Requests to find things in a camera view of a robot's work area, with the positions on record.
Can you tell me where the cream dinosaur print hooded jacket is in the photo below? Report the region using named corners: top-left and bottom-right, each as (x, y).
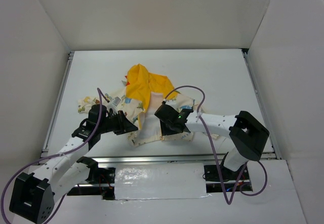
top-left (77, 62), bottom-right (223, 148)

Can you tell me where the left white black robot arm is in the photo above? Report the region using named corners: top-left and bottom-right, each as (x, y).
top-left (9, 105), bottom-right (138, 223)

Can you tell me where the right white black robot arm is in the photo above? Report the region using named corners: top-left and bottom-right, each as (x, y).
top-left (154, 103), bottom-right (269, 179)

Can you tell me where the white foil covered panel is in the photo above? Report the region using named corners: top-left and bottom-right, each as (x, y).
top-left (114, 163), bottom-right (208, 200)

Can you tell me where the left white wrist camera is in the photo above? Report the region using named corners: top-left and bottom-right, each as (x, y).
top-left (106, 97), bottom-right (121, 114)

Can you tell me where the aluminium frame rail front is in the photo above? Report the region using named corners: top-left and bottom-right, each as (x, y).
top-left (94, 154), bottom-right (215, 165)

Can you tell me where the aluminium frame rail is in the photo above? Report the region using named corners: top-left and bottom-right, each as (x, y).
top-left (40, 51), bottom-right (75, 158)
top-left (94, 154), bottom-right (215, 165)
top-left (240, 48), bottom-right (282, 160)

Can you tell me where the aluminium frame rail left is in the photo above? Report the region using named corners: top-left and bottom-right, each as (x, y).
top-left (40, 51), bottom-right (75, 158)

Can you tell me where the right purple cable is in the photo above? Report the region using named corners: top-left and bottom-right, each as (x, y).
top-left (163, 84), bottom-right (268, 205)

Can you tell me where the aluminium frame rail right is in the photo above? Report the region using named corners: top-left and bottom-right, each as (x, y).
top-left (240, 48), bottom-right (282, 160)

